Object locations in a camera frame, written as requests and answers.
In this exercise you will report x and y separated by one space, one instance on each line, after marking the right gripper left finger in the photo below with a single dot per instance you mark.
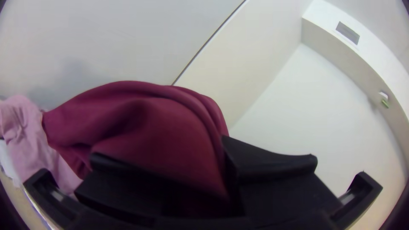
118 191

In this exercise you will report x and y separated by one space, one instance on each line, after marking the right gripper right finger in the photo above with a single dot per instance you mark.
274 185

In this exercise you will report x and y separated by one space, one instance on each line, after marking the maroon t-shirt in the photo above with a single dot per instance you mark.
143 127

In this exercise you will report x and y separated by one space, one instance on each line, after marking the pile of folded clothes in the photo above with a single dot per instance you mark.
22 134

